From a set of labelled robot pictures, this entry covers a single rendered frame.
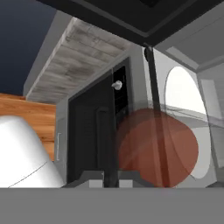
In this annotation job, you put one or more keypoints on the white rounded object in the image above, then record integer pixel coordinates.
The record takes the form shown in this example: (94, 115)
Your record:
(23, 154)

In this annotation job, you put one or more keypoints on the white microwave turntable plate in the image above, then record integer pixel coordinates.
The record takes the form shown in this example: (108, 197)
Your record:
(183, 90)

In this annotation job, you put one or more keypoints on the dark glass microwave door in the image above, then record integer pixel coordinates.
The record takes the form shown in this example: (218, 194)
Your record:
(178, 17)

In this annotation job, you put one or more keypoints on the white microwave knob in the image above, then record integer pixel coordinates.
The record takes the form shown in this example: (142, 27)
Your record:
(117, 85)

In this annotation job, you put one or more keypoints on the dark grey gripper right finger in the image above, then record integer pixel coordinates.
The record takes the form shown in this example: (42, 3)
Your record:
(113, 151)

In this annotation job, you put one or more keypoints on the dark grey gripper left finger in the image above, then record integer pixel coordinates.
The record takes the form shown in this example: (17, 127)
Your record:
(102, 145)

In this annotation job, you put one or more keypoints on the reddish brown round food item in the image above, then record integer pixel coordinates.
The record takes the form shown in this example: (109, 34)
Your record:
(137, 145)

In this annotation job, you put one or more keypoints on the grey microwave oven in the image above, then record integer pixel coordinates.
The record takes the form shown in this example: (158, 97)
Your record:
(84, 122)

